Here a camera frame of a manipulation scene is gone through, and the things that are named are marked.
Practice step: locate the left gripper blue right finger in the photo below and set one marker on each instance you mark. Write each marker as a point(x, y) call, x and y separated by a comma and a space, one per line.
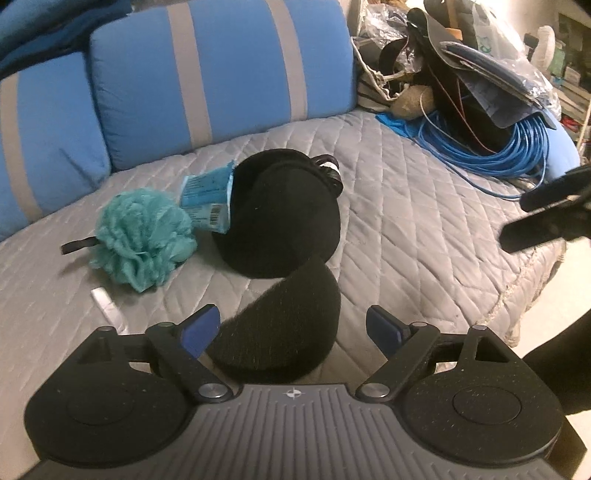
point(408, 350)

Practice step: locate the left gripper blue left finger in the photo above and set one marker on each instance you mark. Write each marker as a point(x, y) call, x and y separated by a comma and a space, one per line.
point(178, 348)

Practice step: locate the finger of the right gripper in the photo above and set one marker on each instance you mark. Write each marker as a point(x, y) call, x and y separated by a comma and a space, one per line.
point(567, 221)
point(573, 182)

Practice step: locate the black earmuffs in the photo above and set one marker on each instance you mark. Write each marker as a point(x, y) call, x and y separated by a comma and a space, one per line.
point(285, 226)

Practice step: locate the small white tube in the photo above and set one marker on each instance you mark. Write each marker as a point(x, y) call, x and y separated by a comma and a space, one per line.
point(111, 313)

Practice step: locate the grey quilted cover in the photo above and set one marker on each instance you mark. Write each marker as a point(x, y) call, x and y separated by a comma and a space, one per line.
point(416, 239)

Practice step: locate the teal bath loofah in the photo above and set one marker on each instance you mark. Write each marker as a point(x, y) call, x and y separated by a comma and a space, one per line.
point(140, 238)

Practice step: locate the light blue packet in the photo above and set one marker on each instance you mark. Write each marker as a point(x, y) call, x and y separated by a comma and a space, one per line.
point(206, 198)

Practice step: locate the dark plastic bag pile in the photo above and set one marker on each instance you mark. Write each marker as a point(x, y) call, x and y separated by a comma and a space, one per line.
point(455, 58)

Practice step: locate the left blue striped cushion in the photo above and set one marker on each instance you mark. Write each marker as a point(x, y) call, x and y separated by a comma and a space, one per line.
point(52, 148)

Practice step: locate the blue striped cushion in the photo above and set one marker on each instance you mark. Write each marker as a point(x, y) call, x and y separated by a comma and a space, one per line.
point(169, 80)
point(52, 148)

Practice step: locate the right blue striped cushion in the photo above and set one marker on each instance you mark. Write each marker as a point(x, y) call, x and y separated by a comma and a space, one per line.
point(169, 80)

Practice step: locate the dark blue blanket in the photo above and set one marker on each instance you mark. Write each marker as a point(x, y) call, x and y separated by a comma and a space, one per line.
point(33, 32)

